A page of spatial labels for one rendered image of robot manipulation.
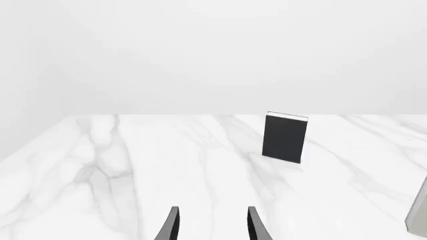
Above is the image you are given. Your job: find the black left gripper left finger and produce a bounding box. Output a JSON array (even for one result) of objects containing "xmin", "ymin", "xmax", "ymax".
[{"xmin": 153, "ymin": 206, "xmax": 180, "ymax": 240}]

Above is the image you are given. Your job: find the grey book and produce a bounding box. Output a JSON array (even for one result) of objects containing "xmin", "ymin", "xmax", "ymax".
[{"xmin": 404, "ymin": 175, "xmax": 427, "ymax": 238}]

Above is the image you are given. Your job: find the black standing book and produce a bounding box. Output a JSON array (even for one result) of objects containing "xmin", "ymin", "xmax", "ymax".
[{"xmin": 262, "ymin": 111, "xmax": 309, "ymax": 165}]

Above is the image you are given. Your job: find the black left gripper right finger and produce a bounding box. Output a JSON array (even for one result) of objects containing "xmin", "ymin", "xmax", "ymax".
[{"xmin": 247, "ymin": 206, "xmax": 274, "ymax": 240}]

